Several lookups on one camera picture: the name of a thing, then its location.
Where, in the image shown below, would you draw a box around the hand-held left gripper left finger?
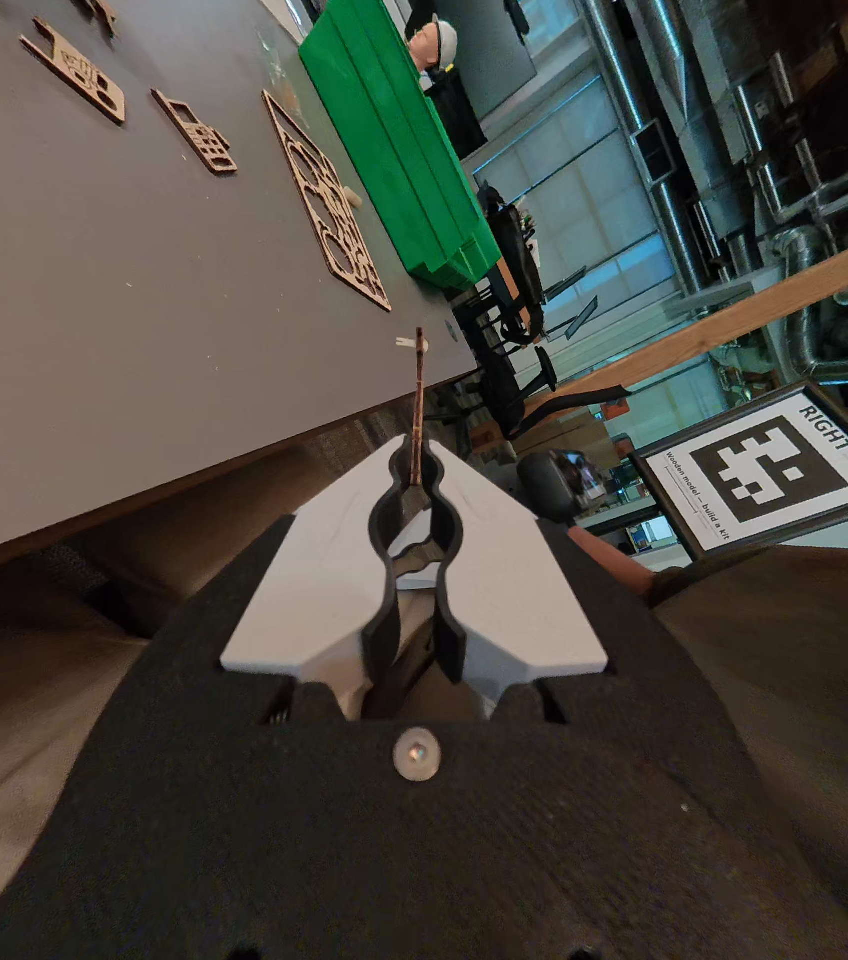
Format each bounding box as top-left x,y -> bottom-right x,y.
220,434 -> 419,721

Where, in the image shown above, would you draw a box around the person's dark brown clothing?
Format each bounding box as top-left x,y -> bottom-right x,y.
652,543 -> 848,960

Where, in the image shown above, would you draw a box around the clear bag of small parts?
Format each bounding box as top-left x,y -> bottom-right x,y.
258,25 -> 301,114

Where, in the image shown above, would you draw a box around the black display screen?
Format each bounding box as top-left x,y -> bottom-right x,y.
460,0 -> 539,81

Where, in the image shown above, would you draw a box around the green plastic bin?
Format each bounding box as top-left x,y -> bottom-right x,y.
298,0 -> 502,289

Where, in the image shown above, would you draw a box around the wooden sheet with round cutouts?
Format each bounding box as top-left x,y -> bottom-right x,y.
262,89 -> 392,312

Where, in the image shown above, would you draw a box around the person's beige trousers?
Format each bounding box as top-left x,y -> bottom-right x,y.
0,592 -> 148,834

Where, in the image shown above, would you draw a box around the metal ventilation ducts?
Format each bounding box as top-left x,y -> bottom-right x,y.
581,0 -> 848,383

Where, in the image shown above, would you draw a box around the framed marker sign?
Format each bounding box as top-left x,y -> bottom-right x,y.
629,380 -> 848,561

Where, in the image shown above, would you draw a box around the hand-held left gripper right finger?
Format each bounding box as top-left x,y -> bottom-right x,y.
417,438 -> 612,707

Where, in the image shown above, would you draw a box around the small wooden grid cutout piece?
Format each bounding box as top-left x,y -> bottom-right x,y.
152,88 -> 239,175

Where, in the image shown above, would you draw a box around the wooden beam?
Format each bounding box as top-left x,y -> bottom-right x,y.
525,223 -> 848,421

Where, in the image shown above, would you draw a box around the small wooden square-hole piece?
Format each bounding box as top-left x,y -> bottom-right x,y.
19,16 -> 126,124

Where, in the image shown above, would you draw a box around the thin wooden handlebar piece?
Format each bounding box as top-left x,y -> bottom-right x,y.
396,327 -> 431,486

